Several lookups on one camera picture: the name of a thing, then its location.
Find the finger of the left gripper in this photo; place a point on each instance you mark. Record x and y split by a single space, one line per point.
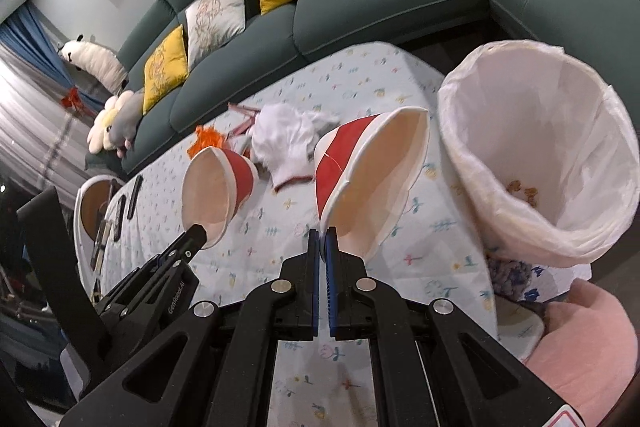
180 252

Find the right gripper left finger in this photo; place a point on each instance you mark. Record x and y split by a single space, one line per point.
286 308

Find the grey embroidered cushion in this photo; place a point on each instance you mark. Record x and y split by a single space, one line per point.
210 25

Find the small white flower plush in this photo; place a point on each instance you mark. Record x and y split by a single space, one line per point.
97 138

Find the floral white tablecloth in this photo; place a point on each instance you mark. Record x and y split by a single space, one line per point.
433 251

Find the white trash bag bin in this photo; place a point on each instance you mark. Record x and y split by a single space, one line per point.
545 150

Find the white long plush pillow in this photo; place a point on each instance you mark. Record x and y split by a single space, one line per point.
97 61

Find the orange plastic bag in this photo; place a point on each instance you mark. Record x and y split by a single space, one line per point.
205 137

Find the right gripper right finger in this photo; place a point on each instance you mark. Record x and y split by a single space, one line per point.
359 306

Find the dark green sectional sofa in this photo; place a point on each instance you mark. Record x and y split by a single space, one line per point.
601 33

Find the white cloth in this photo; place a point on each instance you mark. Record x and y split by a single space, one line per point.
283 139

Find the blue curtain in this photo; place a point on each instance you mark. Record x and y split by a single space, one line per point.
24 35

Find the pink cushion stool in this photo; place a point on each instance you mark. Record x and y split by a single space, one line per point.
589 354

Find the grey plush toy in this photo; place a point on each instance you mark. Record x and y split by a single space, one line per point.
122 131

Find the red white paper cup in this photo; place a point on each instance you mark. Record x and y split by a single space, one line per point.
217 183
363 174

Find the small yellow embroidered cushion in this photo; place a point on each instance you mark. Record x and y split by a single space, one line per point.
166 69

